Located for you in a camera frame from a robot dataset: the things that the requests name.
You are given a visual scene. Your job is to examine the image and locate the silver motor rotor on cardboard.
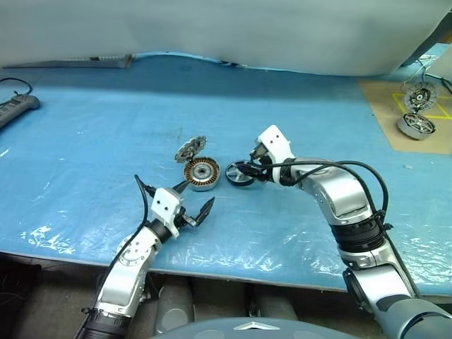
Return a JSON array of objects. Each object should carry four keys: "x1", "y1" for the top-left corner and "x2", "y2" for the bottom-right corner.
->
[{"x1": 397, "y1": 112, "x2": 438, "y2": 141}]

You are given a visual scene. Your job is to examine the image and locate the black power strip cable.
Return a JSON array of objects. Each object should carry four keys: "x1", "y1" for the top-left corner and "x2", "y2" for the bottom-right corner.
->
[{"x1": 0, "y1": 77, "x2": 32, "y2": 97}]

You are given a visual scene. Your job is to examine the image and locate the motor stator on cardboard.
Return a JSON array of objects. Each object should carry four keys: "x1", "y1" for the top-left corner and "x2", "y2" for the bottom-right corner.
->
[{"x1": 404, "y1": 81, "x2": 439, "y2": 111}]

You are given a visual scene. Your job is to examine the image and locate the silver motor stator housing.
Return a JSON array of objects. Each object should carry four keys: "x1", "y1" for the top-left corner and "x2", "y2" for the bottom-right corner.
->
[{"x1": 184, "y1": 157, "x2": 222, "y2": 192}]

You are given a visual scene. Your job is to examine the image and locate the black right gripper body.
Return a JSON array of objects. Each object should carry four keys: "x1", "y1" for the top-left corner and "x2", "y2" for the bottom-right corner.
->
[{"x1": 249, "y1": 141, "x2": 273, "y2": 171}]

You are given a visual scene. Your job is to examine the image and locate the grey power strip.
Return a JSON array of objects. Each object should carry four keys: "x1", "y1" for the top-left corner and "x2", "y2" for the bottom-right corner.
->
[{"x1": 0, "y1": 94, "x2": 42, "y2": 131}]

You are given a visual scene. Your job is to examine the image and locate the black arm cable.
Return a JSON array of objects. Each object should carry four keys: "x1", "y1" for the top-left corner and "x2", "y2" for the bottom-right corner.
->
[
  {"x1": 95, "y1": 174, "x2": 158, "y2": 283},
  {"x1": 263, "y1": 160, "x2": 424, "y2": 301}
]

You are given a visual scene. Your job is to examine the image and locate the black motor rotor ring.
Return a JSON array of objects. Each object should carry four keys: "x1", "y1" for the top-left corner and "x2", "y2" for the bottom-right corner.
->
[{"x1": 225, "y1": 158, "x2": 254, "y2": 189}]

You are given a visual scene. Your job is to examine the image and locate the long metal rail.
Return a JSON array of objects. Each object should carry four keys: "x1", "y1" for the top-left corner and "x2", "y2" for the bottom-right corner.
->
[{"x1": 1, "y1": 52, "x2": 134, "y2": 70}]

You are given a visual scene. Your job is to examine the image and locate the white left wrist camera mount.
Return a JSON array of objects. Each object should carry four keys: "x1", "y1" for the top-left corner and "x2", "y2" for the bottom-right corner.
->
[{"x1": 150, "y1": 188, "x2": 184, "y2": 239}]

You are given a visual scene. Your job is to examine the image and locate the motor cover with circuit board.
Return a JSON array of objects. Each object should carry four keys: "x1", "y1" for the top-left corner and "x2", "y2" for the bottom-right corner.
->
[{"x1": 174, "y1": 136, "x2": 207, "y2": 164}]

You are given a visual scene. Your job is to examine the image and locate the grey robot torso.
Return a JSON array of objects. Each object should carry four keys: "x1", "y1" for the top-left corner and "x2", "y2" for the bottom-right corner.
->
[{"x1": 155, "y1": 316, "x2": 308, "y2": 339}]

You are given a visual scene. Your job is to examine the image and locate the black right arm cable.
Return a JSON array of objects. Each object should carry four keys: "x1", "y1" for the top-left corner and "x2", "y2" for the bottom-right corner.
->
[{"x1": 263, "y1": 160, "x2": 424, "y2": 301}]

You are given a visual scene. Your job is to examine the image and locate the white backdrop sheet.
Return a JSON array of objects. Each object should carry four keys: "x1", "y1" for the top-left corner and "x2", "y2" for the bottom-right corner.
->
[{"x1": 0, "y1": 0, "x2": 452, "y2": 77}]

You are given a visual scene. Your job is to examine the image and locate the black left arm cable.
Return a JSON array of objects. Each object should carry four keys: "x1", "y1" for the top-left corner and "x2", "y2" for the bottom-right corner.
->
[{"x1": 95, "y1": 174, "x2": 158, "y2": 283}]

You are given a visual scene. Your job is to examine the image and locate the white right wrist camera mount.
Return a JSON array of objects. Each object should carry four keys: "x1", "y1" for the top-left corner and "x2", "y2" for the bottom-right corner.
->
[{"x1": 254, "y1": 124, "x2": 296, "y2": 186}]

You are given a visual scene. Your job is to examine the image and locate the brown cardboard sheet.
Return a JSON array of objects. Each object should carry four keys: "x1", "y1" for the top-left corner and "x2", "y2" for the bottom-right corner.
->
[{"x1": 357, "y1": 78, "x2": 452, "y2": 156}]

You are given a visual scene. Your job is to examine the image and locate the dark grey rounded shape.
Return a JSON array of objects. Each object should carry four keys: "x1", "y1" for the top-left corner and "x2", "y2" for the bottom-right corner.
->
[
  {"x1": 246, "y1": 295, "x2": 299, "y2": 321},
  {"x1": 157, "y1": 282, "x2": 195, "y2": 333}
]

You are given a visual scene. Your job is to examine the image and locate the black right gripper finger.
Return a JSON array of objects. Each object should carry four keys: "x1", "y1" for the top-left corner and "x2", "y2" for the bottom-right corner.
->
[
  {"x1": 235, "y1": 160, "x2": 261, "y2": 174},
  {"x1": 246, "y1": 169, "x2": 271, "y2": 183}
]

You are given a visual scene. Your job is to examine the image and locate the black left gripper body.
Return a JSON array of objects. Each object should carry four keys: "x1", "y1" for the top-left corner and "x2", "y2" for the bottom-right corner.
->
[{"x1": 177, "y1": 206, "x2": 197, "y2": 231}]

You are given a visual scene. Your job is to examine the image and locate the blue plastic table mat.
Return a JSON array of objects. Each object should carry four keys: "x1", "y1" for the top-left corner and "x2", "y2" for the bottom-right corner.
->
[{"x1": 0, "y1": 51, "x2": 452, "y2": 297}]

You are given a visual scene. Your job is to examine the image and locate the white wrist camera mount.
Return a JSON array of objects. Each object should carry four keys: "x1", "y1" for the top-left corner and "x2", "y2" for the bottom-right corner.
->
[
  {"x1": 254, "y1": 124, "x2": 296, "y2": 186},
  {"x1": 150, "y1": 188, "x2": 184, "y2": 239}
]

